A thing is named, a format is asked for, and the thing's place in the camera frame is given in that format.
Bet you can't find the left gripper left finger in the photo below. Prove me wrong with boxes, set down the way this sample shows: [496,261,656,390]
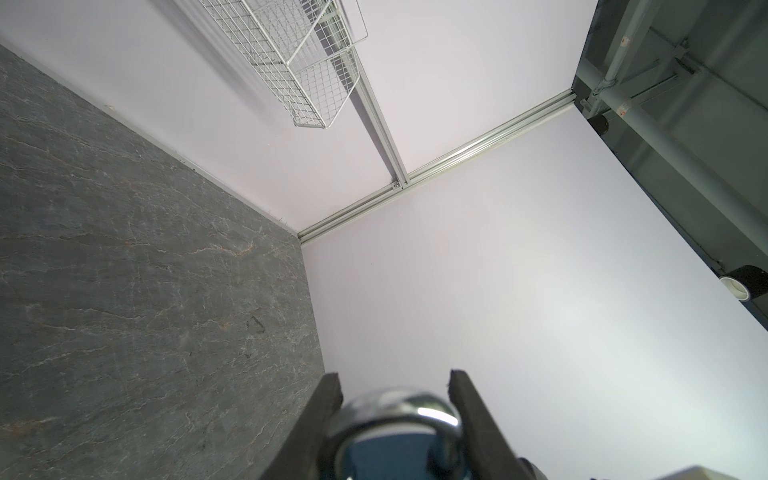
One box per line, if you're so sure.
[259,373,343,480]

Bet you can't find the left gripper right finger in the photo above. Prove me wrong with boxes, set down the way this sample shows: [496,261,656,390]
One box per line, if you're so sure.
[448,370,533,480]

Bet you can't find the blue padlock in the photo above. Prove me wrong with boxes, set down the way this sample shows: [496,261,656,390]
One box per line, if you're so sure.
[319,389,471,479]

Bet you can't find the white wire shelf basket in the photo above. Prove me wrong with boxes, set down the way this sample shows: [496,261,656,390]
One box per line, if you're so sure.
[201,1,362,129]

